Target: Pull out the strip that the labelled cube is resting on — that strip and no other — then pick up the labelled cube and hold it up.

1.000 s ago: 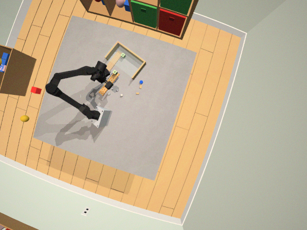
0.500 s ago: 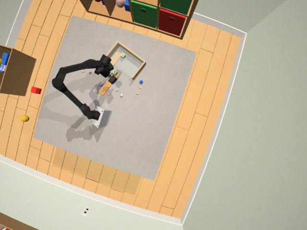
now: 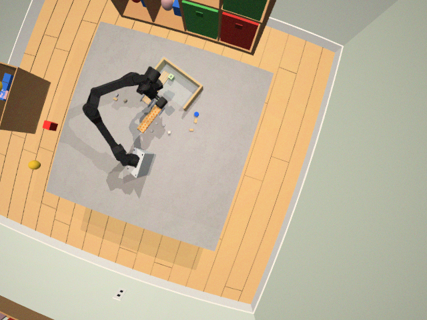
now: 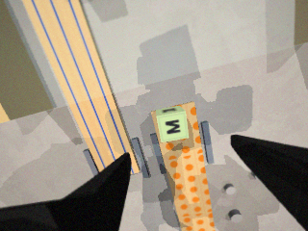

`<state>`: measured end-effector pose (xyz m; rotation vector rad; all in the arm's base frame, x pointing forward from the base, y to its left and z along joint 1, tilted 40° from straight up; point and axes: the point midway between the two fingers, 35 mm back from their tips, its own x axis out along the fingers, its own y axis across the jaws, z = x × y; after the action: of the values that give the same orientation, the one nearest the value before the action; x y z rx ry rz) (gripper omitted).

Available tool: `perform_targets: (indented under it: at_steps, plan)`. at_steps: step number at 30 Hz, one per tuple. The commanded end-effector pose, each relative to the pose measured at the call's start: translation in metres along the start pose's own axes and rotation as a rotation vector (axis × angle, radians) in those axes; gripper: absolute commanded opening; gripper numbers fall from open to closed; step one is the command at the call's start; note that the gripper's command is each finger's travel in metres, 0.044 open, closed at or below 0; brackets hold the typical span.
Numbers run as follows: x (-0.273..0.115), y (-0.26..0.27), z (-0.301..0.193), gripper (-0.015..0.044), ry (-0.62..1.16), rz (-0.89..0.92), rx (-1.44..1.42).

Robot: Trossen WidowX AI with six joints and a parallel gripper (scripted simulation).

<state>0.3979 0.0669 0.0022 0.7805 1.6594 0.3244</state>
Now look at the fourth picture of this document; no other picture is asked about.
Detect tan strip with orange dots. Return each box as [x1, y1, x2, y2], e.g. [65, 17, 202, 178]
[151, 101, 215, 231]

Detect green cube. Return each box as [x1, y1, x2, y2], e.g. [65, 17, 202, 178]
[156, 106, 189, 142]

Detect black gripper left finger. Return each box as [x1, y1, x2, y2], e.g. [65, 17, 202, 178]
[0, 152, 132, 231]

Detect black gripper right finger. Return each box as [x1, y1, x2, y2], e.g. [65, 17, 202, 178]
[231, 135, 308, 231]

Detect tan strip with blue lines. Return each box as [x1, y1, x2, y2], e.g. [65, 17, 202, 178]
[69, 94, 140, 174]

